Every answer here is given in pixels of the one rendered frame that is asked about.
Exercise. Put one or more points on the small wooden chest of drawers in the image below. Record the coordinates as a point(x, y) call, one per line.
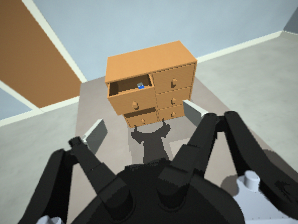
point(148, 61)

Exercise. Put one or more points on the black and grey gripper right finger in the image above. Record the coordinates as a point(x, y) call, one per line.
point(265, 194)

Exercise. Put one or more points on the blue and white eraser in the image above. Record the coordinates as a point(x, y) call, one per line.
point(140, 86)

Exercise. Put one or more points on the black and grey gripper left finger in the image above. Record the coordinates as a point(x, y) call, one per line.
point(50, 201)

